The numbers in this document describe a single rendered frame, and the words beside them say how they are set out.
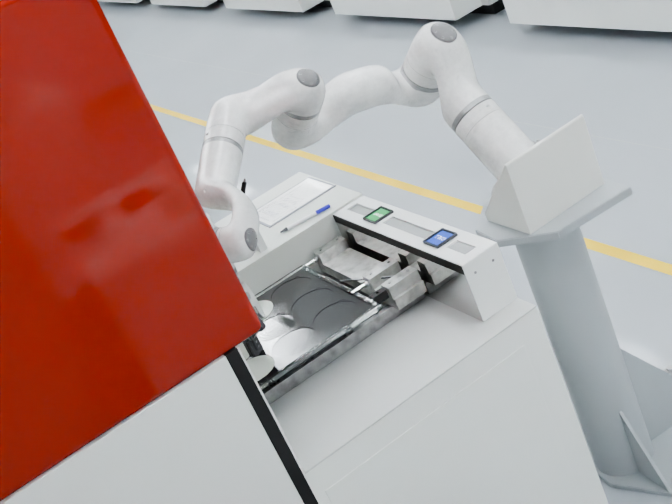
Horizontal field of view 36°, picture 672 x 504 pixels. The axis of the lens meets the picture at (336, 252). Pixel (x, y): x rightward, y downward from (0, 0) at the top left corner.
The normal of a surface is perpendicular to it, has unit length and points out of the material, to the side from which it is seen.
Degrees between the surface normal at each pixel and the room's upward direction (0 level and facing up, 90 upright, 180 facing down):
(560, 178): 90
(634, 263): 0
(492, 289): 90
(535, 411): 90
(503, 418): 90
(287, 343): 0
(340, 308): 0
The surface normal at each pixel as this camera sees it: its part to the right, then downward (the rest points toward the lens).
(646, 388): 0.39, 0.27
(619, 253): -0.37, -0.83
